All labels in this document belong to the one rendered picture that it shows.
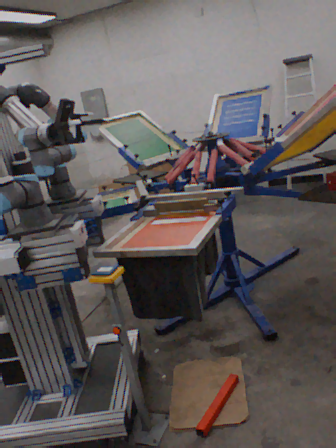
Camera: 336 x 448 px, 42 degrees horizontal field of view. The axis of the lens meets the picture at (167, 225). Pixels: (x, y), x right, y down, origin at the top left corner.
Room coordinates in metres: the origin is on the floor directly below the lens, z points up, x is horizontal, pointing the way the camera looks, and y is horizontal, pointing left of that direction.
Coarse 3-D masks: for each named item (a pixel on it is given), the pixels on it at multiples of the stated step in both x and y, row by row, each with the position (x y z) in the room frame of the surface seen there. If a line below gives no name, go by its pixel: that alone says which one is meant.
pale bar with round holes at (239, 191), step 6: (186, 192) 2.87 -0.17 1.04; (192, 192) 2.82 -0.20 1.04; (198, 192) 2.79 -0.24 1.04; (204, 192) 2.77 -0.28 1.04; (210, 192) 2.75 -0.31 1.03; (216, 192) 2.73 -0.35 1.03; (222, 192) 2.71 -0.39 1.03; (234, 192) 2.68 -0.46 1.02; (240, 192) 2.66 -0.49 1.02; (150, 198) 2.93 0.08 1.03; (156, 198) 2.92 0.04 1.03; (162, 198) 2.90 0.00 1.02; (168, 198) 2.88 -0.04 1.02; (174, 198) 2.87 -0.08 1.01; (180, 198) 2.84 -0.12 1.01; (186, 198) 2.82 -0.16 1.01; (192, 198) 2.80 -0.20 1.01; (210, 198) 2.75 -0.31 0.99
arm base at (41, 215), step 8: (24, 208) 1.93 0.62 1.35; (32, 208) 1.92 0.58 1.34; (40, 208) 1.94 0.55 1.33; (48, 208) 1.99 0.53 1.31; (24, 216) 1.93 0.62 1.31; (32, 216) 1.91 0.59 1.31; (40, 216) 1.93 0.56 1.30; (48, 216) 1.95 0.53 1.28; (24, 224) 1.92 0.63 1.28; (32, 224) 1.91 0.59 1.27; (40, 224) 1.91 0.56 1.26
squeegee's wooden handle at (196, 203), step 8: (176, 200) 2.63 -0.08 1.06; (184, 200) 2.59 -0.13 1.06; (192, 200) 2.56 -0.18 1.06; (200, 200) 2.54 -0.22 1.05; (160, 208) 2.66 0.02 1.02; (168, 208) 2.64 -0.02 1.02; (176, 208) 2.61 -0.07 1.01; (184, 208) 2.59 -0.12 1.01; (192, 208) 2.57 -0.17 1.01; (200, 208) 2.55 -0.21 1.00
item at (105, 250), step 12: (216, 216) 2.36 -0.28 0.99; (132, 228) 2.54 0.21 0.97; (204, 228) 2.19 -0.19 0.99; (216, 228) 2.26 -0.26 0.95; (108, 240) 2.34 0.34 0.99; (120, 240) 2.39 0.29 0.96; (204, 240) 2.06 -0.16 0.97; (96, 252) 2.18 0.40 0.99; (108, 252) 2.15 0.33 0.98; (120, 252) 2.12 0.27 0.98; (132, 252) 2.09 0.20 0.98; (144, 252) 2.06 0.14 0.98; (156, 252) 2.03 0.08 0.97; (168, 252) 2.00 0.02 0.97; (180, 252) 1.98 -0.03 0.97; (192, 252) 1.95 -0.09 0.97
